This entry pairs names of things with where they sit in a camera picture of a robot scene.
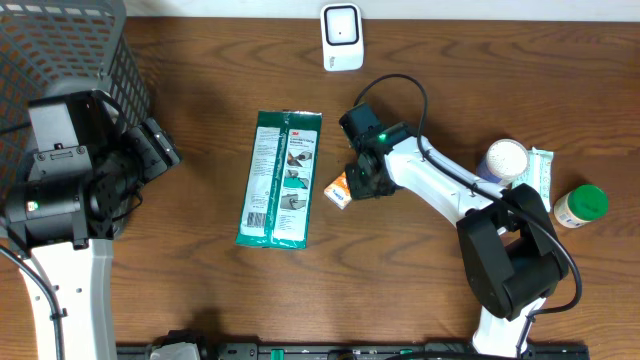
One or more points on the mint green wipes pack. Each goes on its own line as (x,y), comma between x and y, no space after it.
(538,174)

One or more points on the orange Kleenex tissue pack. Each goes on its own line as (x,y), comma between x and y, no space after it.
(338,192)

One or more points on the green lid cream jar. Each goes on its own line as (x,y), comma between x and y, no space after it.
(581,206)

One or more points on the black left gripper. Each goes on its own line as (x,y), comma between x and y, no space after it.
(156,155)

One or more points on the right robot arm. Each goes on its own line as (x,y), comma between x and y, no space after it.
(510,252)

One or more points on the green white gloves package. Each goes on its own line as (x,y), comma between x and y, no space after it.
(279,190)

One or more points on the white barcode scanner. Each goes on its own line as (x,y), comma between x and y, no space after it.
(342,37)

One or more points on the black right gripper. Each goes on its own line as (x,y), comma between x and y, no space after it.
(357,186)

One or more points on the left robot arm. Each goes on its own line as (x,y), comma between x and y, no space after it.
(62,220)

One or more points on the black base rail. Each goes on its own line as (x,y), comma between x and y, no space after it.
(251,351)

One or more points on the grey plastic mesh basket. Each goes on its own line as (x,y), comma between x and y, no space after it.
(51,48)

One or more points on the white cotton swab tub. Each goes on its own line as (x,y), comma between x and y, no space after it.
(504,161)

